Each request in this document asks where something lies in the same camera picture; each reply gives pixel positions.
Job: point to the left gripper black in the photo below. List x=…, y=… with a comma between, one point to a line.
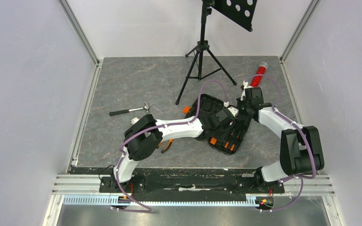
x=227, y=127

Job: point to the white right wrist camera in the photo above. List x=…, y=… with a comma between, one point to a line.
x=245, y=85

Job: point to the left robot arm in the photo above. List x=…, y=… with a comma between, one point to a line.
x=144, y=136

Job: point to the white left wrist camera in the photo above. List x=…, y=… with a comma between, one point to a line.
x=233, y=110

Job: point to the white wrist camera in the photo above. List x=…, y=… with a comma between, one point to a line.
x=233, y=110
x=245, y=85

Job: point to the black plastic tool case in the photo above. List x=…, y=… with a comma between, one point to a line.
x=235, y=135

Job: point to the claw hammer black handle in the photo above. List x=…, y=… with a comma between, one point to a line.
x=145, y=108

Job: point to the red glitter tube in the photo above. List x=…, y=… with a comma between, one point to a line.
x=259, y=74

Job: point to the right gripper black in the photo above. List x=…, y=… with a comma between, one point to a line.
x=248, y=105

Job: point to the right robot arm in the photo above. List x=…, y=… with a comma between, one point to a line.
x=300, y=146

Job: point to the black music stand tripod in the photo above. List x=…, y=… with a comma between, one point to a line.
x=240, y=12

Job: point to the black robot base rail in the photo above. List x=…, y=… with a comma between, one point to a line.
x=196, y=184

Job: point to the orange-handled pliers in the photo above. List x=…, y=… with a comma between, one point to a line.
x=164, y=146

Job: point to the large orange-handled screwdriver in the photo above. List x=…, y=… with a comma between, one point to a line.
x=212, y=141

